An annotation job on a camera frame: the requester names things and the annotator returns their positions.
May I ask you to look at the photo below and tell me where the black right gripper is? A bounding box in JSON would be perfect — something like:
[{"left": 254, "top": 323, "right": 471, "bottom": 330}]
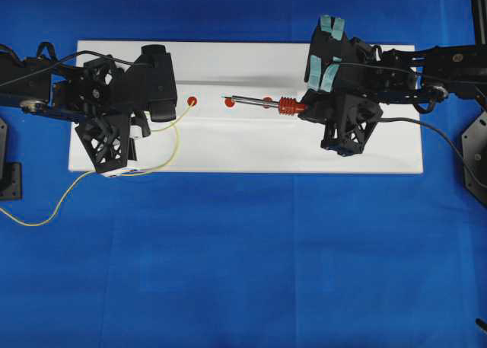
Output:
[{"left": 298, "top": 92, "right": 383, "bottom": 157}]

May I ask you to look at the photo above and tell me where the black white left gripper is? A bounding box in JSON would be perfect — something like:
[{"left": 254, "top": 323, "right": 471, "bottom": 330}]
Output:
[{"left": 51, "top": 56, "right": 152, "bottom": 174}]

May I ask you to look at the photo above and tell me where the red soldering iron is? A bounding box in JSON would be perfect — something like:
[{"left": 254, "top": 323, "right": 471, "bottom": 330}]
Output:
[{"left": 222, "top": 95, "right": 307, "bottom": 116}]

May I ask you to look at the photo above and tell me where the yellow solder wire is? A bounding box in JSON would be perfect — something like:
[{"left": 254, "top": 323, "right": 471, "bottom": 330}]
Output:
[{"left": 0, "top": 100, "right": 198, "bottom": 227}]

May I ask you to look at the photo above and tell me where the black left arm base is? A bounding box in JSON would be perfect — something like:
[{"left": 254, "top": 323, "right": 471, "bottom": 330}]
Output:
[{"left": 0, "top": 120, "right": 23, "bottom": 201}]

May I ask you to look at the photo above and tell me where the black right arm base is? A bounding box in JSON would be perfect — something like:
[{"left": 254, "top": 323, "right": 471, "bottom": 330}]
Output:
[{"left": 461, "top": 112, "right": 486, "bottom": 207}]

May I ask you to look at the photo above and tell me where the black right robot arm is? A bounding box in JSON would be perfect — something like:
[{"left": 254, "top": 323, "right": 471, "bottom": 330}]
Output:
[{"left": 299, "top": 36, "right": 486, "bottom": 157}]

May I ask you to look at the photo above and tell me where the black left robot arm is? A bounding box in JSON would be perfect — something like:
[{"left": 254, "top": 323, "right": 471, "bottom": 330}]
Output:
[{"left": 1, "top": 42, "right": 174, "bottom": 177}]

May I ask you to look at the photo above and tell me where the red dot mark right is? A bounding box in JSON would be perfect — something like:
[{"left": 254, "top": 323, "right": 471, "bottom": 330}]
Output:
[{"left": 263, "top": 97, "right": 272, "bottom": 109}]

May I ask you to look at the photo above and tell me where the red dot mark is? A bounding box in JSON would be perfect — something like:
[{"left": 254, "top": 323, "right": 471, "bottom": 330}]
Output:
[
  {"left": 187, "top": 96, "right": 198, "bottom": 107},
  {"left": 224, "top": 98, "right": 235, "bottom": 108},
  {"left": 263, "top": 97, "right": 272, "bottom": 109}
]

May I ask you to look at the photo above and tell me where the red dot mark left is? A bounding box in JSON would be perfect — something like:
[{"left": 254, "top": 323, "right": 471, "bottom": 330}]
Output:
[{"left": 187, "top": 96, "right": 198, "bottom": 107}]

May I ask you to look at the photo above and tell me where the red dot mark middle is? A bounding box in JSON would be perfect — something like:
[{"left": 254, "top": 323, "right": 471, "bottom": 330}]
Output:
[{"left": 224, "top": 98, "right": 235, "bottom": 108}]

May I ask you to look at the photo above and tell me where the white work board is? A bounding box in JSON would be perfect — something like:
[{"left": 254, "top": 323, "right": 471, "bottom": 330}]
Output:
[{"left": 67, "top": 40, "right": 425, "bottom": 175}]

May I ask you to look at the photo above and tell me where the blue table cloth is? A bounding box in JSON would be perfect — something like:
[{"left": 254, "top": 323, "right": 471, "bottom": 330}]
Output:
[{"left": 1, "top": 0, "right": 486, "bottom": 347}]

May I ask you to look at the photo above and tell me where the black left camera cable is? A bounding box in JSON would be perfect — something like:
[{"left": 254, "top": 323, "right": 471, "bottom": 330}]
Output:
[{"left": 0, "top": 49, "right": 145, "bottom": 90}]

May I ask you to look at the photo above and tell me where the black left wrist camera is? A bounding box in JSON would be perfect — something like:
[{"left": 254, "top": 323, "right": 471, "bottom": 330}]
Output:
[{"left": 123, "top": 44, "right": 177, "bottom": 123}]

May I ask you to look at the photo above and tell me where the black aluminium frame post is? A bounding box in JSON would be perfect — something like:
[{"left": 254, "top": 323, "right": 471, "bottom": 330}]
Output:
[{"left": 470, "top": 0, "right": 486, "bottom": 56}]

